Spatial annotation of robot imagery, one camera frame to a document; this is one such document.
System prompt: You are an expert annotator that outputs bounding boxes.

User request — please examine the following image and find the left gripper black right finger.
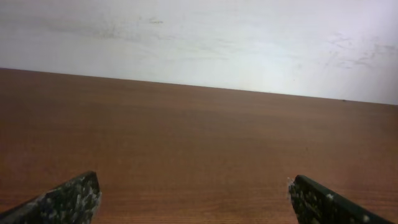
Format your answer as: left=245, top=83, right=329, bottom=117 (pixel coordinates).
left=288, top=175, right=392, bottom=224

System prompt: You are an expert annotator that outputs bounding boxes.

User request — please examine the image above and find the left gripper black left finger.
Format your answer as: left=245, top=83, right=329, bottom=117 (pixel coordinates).
left=1, top=171, right=101, bottom=224

